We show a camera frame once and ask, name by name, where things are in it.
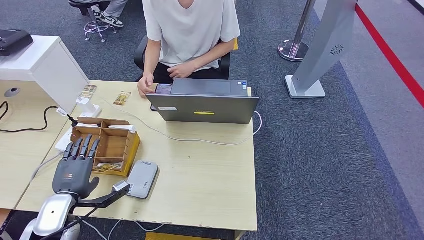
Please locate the person's right hand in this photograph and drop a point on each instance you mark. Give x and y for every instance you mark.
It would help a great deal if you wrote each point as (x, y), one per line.
(145, 86)

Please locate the person's left hand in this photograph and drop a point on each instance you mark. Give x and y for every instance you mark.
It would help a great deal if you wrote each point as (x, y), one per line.
(181, 70)

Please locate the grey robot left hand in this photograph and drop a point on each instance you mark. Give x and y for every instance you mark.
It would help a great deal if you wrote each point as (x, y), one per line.
(73, 175)

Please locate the gold patterned card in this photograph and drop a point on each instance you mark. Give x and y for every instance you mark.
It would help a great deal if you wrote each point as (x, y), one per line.
(85, 95)
(122, 98)
(90, 88)

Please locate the person's left forearm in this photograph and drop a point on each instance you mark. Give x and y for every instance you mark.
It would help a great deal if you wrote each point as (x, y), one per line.
(212, 54)

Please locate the person's right forearm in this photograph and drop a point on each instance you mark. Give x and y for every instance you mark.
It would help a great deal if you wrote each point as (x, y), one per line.
(150, 63)

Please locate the gold card in organiser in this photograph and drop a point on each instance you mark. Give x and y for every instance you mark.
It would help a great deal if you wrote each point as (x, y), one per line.
(107, 167)

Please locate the seated person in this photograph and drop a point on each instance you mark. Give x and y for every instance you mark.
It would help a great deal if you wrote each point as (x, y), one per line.
(190, 30)

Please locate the white key card stack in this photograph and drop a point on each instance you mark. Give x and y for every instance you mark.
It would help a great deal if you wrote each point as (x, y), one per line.
(87, 125)
(122, 128)

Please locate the cardboard card organiser box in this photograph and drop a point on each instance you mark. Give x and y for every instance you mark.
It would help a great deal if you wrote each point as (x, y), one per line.
(114, 147)

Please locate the grey card reader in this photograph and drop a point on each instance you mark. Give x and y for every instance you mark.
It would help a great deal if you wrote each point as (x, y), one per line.
(144, 179)

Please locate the person on stool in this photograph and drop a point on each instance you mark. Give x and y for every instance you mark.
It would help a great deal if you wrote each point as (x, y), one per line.
(114, 8)

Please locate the dark smartphone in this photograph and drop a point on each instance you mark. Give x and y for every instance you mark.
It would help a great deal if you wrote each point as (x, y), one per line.
(164, 88)

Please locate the black office chair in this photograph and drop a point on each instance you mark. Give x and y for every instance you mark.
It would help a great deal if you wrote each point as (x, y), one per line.
(140, 54)

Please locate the white power strip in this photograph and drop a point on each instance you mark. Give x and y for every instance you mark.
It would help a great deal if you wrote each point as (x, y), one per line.
(63, 143)

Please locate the grey laptop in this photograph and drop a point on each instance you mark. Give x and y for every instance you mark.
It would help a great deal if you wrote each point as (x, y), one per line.
(203, 109)

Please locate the white charger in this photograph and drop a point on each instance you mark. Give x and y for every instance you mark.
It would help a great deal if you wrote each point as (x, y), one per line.
(91, 109)

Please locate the black stool with chrome base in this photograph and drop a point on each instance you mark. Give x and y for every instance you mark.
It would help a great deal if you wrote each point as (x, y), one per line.
(94, 28)

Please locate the white cabinet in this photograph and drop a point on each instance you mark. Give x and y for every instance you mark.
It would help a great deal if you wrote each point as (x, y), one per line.
(49, 68)

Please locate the silver desk grommet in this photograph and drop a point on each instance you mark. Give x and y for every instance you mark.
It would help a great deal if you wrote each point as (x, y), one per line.
(12, 92)

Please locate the black device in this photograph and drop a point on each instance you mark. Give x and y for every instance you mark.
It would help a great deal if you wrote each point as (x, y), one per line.
(15, 41)

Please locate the silver kiosk stand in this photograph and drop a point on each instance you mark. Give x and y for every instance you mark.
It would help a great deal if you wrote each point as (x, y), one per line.
(326, 43)

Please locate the black camera bracket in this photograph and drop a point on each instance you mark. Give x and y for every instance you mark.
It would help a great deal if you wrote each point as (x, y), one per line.
(99, 201)

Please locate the chrome stanchion post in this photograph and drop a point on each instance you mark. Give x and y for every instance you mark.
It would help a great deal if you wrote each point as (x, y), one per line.
(293, 50)

